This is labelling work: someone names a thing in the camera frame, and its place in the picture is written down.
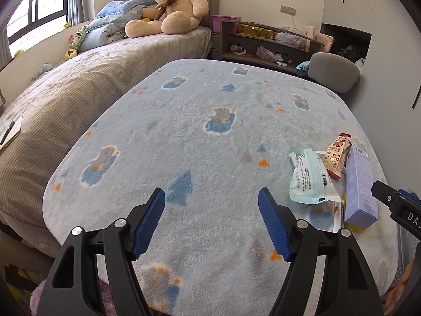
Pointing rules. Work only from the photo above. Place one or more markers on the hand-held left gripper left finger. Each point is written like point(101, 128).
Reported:
point(148, 223)

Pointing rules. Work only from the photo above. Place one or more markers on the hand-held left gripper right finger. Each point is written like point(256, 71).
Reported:
point(274, 227)

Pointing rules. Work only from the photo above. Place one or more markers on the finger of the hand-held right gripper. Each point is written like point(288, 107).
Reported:
point(383, 191)
point(408, 194)

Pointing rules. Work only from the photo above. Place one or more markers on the purple cardboard box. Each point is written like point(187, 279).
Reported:
point(360, 187)

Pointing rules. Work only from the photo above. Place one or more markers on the patterned snack wrapper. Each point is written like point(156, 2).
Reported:
point(337, 158)

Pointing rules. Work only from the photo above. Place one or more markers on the green wet wipe packet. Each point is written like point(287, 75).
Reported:
point(309, 177)

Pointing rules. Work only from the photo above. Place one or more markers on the light blue printed blanket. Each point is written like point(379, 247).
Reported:
point(197, 138)

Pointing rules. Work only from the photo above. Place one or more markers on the purple fluffy rug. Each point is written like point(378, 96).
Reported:
point(42, 299)

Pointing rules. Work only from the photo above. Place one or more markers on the grey padded chair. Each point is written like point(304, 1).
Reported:
point(335, 70)

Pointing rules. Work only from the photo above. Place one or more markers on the bed with beige bedspread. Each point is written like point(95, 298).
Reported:
point(65, 98)

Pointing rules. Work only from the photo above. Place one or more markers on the pink patterned book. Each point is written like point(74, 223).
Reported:
point(327, 42)

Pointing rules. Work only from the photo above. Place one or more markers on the white notebook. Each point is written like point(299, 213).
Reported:
point(14, 135)

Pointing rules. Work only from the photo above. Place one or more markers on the black pen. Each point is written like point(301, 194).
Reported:
point(7, 131)

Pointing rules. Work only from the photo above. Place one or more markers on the pink plastic bag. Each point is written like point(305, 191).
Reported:
point(266, 53)

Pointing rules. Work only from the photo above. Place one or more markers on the white plastic bag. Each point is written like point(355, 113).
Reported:
point(291, 38)

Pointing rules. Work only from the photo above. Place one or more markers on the red and yellow plush toy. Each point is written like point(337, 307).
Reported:
point(70, 54)

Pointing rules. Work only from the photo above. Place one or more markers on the grey shelf unit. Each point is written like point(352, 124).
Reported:
point(250, 41)

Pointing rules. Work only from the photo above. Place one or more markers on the small blue plush toy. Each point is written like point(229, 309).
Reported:
point(45, 66)

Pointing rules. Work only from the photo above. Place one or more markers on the gold foil packets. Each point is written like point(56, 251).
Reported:
point(255, 31)

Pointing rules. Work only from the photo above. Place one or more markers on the green and white plush toy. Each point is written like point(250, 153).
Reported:
point(79, 38)

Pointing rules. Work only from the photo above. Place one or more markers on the blue folded quilt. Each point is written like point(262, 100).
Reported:
point(108, 23)

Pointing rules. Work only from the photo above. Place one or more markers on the pink plastic box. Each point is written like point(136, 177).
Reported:
point(223, 23)

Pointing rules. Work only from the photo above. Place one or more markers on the large tan teddy bear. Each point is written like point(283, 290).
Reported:
point(176, 6)

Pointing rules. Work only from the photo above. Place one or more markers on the window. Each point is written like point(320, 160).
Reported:
point(39, 10)

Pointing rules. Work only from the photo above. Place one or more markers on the wall socket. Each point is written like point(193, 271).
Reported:
point(288, 10)

